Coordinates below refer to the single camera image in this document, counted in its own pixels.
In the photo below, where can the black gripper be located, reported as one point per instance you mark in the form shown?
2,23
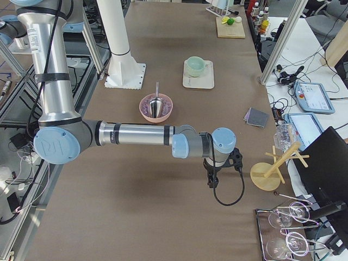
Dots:
211,173

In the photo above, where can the green bowl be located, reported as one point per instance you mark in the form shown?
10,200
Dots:
188,70
194,74
195,63

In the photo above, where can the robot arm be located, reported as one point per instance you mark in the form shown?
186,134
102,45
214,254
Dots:
63,135
12,30

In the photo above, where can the wooden cup stand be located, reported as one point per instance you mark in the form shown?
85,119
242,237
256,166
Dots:
267,176

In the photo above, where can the grey folded cloth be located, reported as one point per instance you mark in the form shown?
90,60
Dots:
256,118

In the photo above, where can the wine glass rack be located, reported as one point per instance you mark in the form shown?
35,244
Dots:
278,230

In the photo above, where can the pink bowl with ice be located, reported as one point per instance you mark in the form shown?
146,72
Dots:
166,111

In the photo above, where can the wine glass far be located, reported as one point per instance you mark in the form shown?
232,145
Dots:
283,217

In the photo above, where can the wine glass near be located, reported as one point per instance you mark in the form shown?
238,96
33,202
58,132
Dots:
291,247

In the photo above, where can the metal ice scoop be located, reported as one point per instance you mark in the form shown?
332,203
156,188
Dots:
155,104

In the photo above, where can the cream rectangular tray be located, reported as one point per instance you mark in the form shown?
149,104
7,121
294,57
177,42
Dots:
204,81

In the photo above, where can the blue teach pendant near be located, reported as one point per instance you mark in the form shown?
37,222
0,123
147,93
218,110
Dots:
307,127

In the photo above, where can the blue teach pendant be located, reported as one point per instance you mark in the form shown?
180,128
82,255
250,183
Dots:
307,127
312,97

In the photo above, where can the green bowl on tray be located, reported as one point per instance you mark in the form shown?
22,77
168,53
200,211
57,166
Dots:
194,74

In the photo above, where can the black monitor back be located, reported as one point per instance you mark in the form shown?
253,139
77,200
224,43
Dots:
325,177

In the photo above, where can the blue teach pendant far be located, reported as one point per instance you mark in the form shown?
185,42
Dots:
312,97

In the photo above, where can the wooden cutting board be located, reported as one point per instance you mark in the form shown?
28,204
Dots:
234,31

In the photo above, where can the green lime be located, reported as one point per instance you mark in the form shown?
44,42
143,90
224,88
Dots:
230,21

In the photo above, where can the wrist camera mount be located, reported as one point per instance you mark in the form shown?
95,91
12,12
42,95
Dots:
236,160

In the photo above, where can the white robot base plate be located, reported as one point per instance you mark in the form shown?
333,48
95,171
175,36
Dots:
125,78

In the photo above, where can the white wire cup rack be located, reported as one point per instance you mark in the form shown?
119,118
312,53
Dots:
221,7

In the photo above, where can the aluminium frame post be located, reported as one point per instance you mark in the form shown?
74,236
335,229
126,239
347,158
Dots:
283,39

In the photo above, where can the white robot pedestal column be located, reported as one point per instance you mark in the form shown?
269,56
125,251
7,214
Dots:
114,26

